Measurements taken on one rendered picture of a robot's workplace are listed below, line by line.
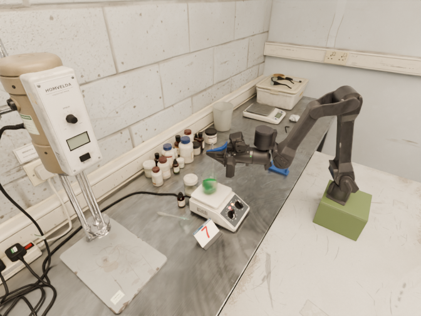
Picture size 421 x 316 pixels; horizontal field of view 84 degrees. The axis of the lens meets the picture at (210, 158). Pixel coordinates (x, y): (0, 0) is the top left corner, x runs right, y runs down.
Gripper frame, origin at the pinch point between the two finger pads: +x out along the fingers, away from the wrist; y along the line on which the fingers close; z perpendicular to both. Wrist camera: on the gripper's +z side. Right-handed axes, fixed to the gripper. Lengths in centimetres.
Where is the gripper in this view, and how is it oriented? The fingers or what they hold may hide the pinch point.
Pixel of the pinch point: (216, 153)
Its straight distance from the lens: 80.7
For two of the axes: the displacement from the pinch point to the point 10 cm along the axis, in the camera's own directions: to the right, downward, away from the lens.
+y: -1.2, 5.7, -8.1
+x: -9.9, -0.6, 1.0
